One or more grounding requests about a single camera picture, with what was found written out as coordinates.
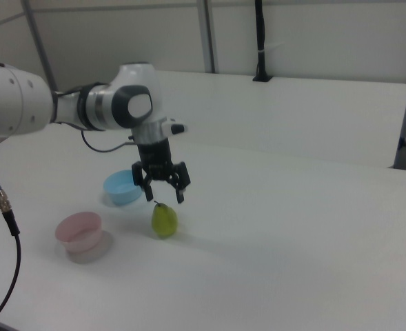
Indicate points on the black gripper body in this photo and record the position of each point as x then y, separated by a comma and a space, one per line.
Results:
154, 157

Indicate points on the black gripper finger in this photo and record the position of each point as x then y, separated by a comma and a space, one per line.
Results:
148, 191
182, 182

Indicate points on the green pear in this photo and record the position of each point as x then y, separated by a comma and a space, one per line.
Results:
164, 220

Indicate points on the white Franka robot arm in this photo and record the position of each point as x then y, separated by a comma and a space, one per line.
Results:
16, 107

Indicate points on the blue plastic bowl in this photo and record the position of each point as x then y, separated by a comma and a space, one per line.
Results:
120, 191

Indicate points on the pink plastic bowl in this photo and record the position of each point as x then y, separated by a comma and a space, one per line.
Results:
80, 229

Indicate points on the white table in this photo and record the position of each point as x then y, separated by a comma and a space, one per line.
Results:
292, 113

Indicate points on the black pole with clamp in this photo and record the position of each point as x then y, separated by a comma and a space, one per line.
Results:
260, 38

